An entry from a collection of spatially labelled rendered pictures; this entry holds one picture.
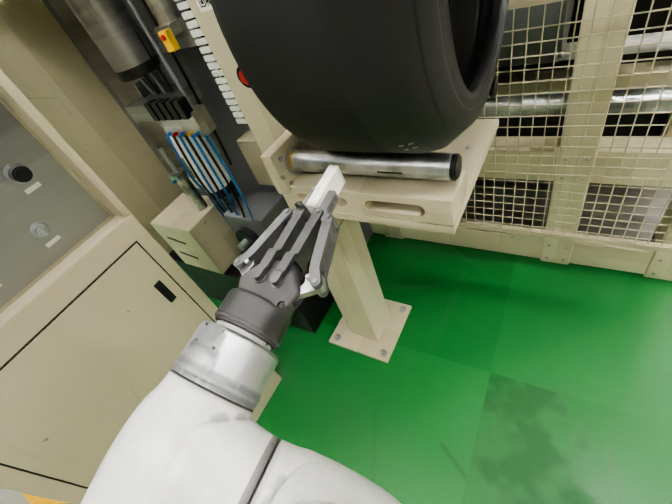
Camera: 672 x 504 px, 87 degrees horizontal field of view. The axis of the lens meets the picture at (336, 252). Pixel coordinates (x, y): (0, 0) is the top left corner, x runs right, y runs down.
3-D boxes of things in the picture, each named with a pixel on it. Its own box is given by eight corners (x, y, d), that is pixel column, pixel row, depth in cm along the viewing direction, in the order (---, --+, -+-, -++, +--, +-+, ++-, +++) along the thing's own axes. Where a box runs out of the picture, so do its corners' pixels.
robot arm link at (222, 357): (152, 358, 33) (189, 304, 36) (211, 385, 40) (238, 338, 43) (216, 394, 29) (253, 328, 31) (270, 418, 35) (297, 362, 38)
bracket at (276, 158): (278, 194, 77) (259, 156, 71) (356, 103, 98) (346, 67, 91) (290, 196, 76) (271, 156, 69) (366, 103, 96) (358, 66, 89)
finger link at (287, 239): (276, 296, 41) (267, 293, 42) (316, 221, 46) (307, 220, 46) (259, 279, 38) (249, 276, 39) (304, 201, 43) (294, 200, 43)
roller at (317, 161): (302, 162, 78) (292, 175, 76) (294, 145, 75) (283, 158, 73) (463, 169, 60) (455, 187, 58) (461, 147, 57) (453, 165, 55)
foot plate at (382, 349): (329, 342, 148) (327, 339, 146) (356, 292, 162) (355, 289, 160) (387, 363, 134) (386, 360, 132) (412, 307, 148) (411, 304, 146)
